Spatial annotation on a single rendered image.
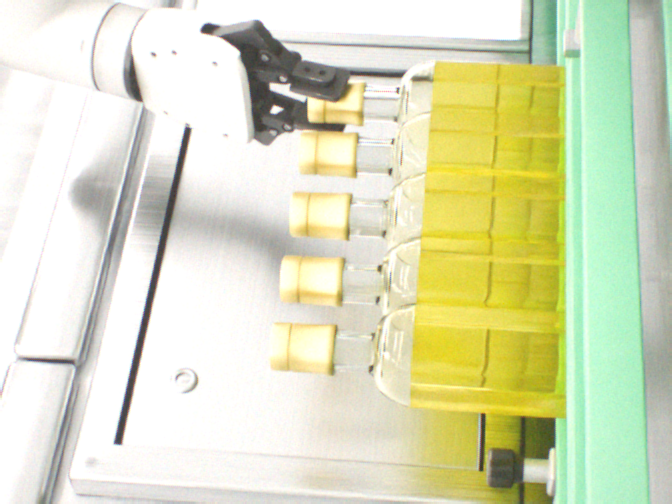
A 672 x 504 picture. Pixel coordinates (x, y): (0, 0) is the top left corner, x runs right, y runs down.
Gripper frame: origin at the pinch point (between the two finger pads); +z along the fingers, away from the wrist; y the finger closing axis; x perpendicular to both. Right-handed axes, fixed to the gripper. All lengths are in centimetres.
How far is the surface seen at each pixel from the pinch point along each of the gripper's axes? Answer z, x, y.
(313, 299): 6.3, -18.2, 0.1
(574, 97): 19.6, 0.4, 6.5
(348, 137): 4.1, -4.9, 2.2
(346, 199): 6.0, -10.4, 2.0
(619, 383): 28.2, -26.6, 13.8
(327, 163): 3.2, -7.0, 1.2
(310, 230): 4.0, -12.9, 0.5
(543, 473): 24.8, -23.5, -4.7
